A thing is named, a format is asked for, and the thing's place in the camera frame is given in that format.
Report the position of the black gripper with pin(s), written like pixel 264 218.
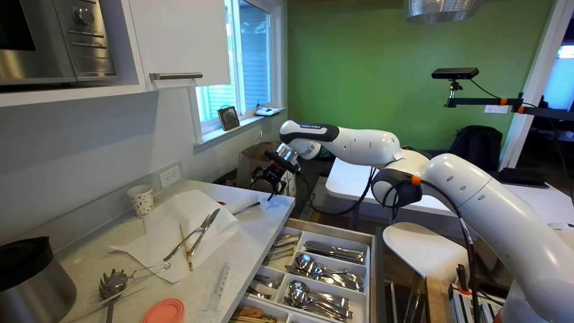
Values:
pixel 284 160

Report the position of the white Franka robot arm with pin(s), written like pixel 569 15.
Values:
pixel 508 209

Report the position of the metal kitchen tongs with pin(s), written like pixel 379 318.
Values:
pixel 194 236

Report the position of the small white device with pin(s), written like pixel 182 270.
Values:
pixel 268 112

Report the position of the steel spoon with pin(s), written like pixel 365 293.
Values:
pixel 298 290
pixel 306 261

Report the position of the steel table knife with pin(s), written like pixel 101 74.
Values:
pixel 334 252

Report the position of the clear plastic strip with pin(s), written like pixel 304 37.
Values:
pixel 218 288

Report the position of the white framed window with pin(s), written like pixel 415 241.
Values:
pixel 252 56

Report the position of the open cutlery drawer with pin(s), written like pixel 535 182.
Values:
pixel 370 281

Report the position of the pink round lid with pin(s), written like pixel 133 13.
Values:
pixel 164 313

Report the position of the black spaghetti spoon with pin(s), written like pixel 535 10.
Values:
pixel 112 284

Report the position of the black backpack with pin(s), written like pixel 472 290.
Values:
pixel 476 150

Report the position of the white striped box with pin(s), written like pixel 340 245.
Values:
pixel 467 308

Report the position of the stainless steel pot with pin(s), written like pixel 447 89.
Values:
pixel 42 293

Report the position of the built-in steel microwave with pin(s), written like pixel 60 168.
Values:
pixel 36 51

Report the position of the white table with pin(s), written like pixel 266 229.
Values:
pixel 539 200

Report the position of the dark picture frame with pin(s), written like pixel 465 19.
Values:
pixel 228 117

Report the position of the white wall outlet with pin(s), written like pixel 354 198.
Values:
pixel 169 177

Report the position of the black camera on stand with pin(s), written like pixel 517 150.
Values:
pixel 454 72

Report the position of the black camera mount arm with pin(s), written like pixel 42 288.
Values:
pixel 478 101

